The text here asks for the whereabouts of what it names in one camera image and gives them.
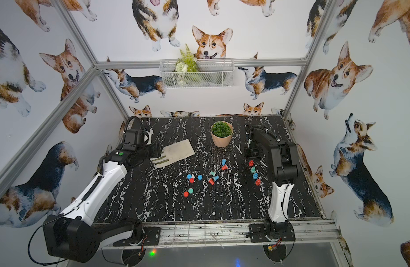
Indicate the fern and white flower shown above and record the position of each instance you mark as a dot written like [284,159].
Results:
[186,68]

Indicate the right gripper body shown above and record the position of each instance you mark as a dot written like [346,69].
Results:
[254,151]

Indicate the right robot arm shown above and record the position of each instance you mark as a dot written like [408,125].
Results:
[283,169]

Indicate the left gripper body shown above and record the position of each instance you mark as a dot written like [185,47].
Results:
[151,151]

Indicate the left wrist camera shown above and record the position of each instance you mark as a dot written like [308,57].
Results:
[137,137]

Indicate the white wire basket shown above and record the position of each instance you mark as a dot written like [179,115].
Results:
[200,74]

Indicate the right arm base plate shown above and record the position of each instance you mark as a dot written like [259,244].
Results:
[260,233]

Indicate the beige paper sheet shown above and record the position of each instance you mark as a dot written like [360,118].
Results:
[173,153]

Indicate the potted green plant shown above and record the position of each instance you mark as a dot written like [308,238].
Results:
[221,133]

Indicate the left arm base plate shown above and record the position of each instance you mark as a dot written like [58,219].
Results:
[151,236]

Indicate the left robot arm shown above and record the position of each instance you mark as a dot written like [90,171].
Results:
[72,234]

